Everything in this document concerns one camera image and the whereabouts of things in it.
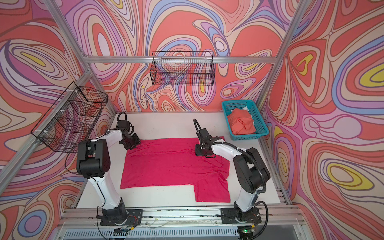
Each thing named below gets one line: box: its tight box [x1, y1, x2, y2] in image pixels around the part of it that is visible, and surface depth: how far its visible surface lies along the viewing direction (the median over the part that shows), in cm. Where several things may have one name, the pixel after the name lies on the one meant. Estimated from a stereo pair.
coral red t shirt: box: [227, 108, 256, 135], surface depth 104 cm
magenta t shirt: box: [120, 138, 231, 203], surface depth 91 cm
